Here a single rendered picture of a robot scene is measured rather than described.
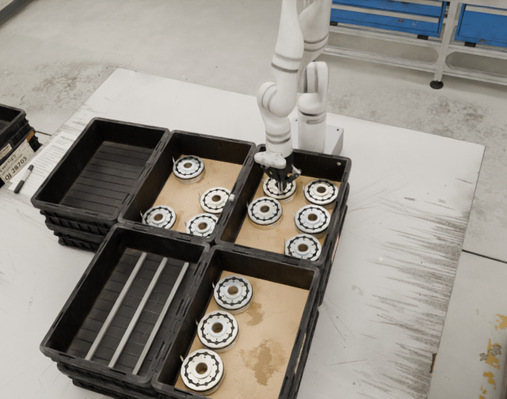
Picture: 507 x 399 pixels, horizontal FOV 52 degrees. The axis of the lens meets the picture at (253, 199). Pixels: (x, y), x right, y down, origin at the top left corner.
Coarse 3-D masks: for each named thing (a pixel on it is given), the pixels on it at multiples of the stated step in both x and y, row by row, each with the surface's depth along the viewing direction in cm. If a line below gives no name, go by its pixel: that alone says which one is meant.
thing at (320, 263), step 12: (264, 144) 161; (252, 156) 158; (324, 156) 155; (336, 156) 155; (348, 168) 151; (240, 192) 149; (336, 204) 145; (228, 216) 144; (336, 216) 140; (216, 240) 139; (324, 240) 136; (252, 252) 135; (264, 252) 135; (324, 252) 133; (312, 264) 131
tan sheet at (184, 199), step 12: (216, 168) 170; (228, 168) 170; (240, 168) 169; (168, 180) 169; (204, 180) 167; (216, 180) 167; (228, 180) 166; (168, 192) 165; (180, 192) 165; (192, 192) 164; (156, 204) 162; (168, 204) 162; (180, 204) 161; (192, 204) 161; (180, 216) 158; (192, 216) 158; (180, 228) 155
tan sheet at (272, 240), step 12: (264, 180) 165; (300, 180) 163; (300, 192) 160; (288, 204) 157; (300, 204) 157; (288, 216) 154; (252, 228) 153; (276, 228) 152; (288, 228) 152; (240, 240) 150; (252, 240) 150; (264, 240) 150; (276, 240) 149; (276, 252) 147
